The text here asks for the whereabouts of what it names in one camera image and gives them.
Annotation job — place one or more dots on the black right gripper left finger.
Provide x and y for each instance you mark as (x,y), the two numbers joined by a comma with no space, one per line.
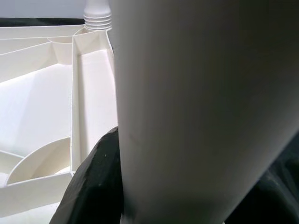
(93,186)

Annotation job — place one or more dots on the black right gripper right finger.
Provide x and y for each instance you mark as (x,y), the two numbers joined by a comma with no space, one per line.
(275,200)

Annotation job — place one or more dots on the white plastic children table top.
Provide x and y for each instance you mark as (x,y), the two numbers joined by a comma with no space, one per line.
(46,93)

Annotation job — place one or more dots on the white plastic table leg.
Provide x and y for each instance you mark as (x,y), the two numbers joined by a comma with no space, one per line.
(97,16)
(198,105)

